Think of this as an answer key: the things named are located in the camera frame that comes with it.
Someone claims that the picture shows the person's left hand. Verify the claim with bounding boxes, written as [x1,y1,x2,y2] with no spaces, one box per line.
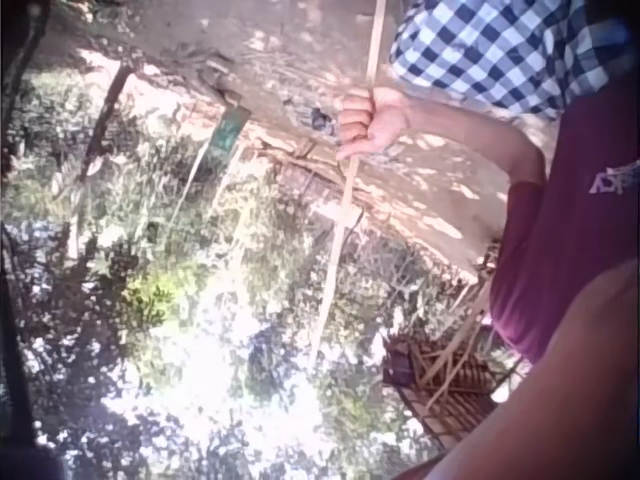
[335,86,413,162]

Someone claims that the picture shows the long bamboo strip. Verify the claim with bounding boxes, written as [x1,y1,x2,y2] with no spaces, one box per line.
[308,0,389,369]

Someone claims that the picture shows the small dark blue object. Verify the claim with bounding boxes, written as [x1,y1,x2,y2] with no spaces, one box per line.
[309,106,336,136]

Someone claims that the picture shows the green flat tool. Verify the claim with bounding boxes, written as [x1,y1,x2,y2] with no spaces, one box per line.
[207,102,253,157]

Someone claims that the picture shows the person's legs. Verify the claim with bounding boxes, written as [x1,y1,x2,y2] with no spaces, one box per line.
[387,0,640,122]

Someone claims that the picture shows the dark wooden stick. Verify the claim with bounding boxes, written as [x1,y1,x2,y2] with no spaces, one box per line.
[74,62,134,184]

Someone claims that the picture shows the green shrubs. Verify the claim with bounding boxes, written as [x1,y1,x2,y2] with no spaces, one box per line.
[0,64,476,480]

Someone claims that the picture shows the woven bamboo frame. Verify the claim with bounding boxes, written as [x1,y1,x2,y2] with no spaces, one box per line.
[382,327,511,446]

